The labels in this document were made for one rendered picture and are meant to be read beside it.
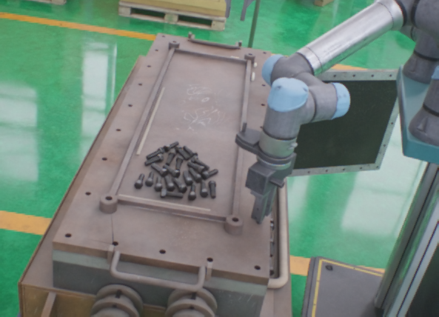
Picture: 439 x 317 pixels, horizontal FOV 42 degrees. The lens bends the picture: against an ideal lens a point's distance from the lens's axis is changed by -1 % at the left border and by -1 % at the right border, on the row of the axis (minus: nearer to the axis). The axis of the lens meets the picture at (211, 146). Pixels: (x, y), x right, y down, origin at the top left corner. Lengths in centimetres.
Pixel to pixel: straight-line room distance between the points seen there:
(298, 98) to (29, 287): 71
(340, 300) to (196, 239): 159
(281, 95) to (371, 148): 188
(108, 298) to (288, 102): 54
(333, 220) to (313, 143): 109
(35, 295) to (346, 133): 188
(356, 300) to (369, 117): 86
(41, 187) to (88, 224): 244
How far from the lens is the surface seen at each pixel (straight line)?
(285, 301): 136
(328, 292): 279
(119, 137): 158
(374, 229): 383
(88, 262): 125
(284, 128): 116
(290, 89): 114
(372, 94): 281
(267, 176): 119
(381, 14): 143
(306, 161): 283
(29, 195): 364
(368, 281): 292
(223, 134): 165
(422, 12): 143
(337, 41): 136
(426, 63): 230
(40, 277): 135
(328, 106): 121
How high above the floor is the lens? 217
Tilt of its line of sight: 31 degrees down
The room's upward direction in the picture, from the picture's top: 9 degrees clockwise
